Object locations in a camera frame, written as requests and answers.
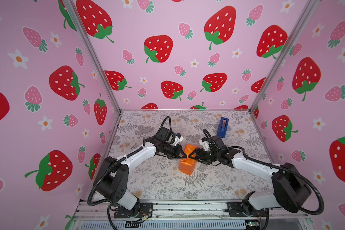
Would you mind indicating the aluminium corner post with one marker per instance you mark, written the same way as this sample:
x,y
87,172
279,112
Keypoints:
x,y
71,8
304,17

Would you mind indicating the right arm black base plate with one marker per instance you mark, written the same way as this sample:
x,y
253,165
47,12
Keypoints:
x,y
238,209

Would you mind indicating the blue tape dispenser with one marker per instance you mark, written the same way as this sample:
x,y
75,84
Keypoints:
x,y
222,128

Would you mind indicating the right aluminium corner post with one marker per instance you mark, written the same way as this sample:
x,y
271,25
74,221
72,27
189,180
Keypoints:
x,y
304,17

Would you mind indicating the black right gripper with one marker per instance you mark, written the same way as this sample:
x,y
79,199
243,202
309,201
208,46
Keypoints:
x,y
202,155

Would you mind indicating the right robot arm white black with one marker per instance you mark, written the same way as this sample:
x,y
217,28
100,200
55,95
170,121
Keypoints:
x,y
288,190

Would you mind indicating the yellow orange wrapping paper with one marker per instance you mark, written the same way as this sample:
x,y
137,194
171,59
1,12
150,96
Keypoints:
x,y
188,165

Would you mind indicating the left aluminium corner post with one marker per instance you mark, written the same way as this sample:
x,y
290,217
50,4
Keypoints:
x,y
71,8

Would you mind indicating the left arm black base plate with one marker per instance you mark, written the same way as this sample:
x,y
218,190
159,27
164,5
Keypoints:
x,y
140,210

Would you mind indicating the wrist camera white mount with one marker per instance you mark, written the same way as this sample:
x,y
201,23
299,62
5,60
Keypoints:
x,y
177,139
205,144

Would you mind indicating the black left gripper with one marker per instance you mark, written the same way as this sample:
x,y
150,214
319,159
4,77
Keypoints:
x,y
178,150

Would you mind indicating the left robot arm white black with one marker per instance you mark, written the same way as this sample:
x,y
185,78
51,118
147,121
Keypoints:
x,y
112,178

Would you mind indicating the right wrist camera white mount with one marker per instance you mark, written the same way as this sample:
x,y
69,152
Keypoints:
x,y
205,144

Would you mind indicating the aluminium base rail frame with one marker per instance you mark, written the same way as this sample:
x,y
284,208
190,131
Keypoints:
x,y
187,215

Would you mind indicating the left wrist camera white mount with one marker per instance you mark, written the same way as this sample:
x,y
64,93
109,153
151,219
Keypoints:
x,y
177,139

